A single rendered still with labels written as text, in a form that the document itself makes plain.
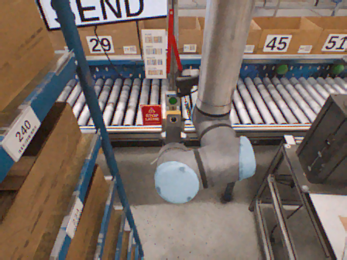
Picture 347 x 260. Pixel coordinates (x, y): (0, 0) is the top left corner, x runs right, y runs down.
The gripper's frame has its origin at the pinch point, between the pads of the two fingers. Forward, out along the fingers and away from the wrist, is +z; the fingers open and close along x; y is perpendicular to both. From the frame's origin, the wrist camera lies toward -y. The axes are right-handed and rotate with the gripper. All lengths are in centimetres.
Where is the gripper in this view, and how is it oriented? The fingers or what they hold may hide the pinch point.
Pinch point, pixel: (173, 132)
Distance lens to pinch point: 77.9
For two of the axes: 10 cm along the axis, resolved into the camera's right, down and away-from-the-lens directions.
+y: -0.5, 9.7, 2.3
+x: 10.0, 0.4, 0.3
